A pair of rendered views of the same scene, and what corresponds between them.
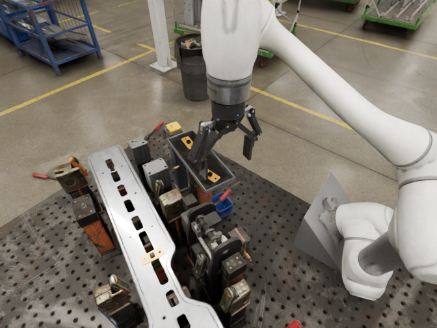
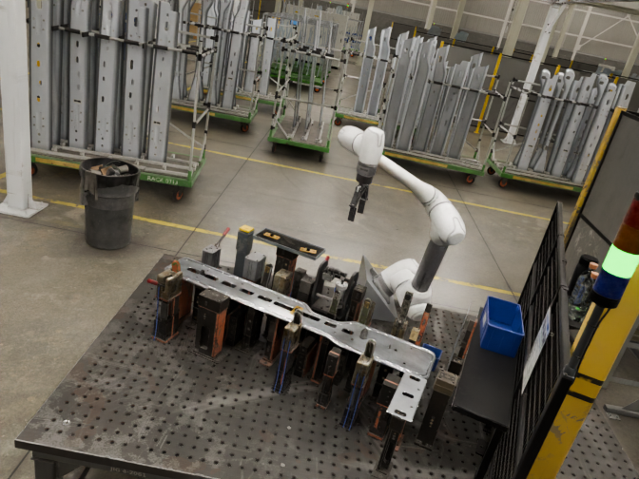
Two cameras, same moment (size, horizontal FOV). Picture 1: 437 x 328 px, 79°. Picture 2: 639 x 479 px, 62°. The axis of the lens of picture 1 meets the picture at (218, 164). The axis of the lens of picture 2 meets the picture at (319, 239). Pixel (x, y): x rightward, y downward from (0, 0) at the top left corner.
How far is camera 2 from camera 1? 2.05 m
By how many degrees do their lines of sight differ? 39
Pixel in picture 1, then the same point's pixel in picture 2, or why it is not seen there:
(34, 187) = not seen: outside the picture
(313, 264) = (378, 323)
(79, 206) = (211, 296)
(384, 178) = not seen: hidden behind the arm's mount
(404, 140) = (427, 189)
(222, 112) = (367, 181)
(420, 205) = (440, 213)
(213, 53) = (372, 154)
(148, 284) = (309, 322)
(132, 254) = (281, 313)
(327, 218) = (377, 281)
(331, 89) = (397, 170)
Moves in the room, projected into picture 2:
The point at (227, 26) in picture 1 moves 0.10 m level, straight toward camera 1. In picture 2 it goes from (378, 144) to (393, 152)
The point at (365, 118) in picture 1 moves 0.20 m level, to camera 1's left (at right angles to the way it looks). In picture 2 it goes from (413, 181) to (383, 182)
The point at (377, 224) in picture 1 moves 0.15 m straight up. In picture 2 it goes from (412, 268) to (418, 245)
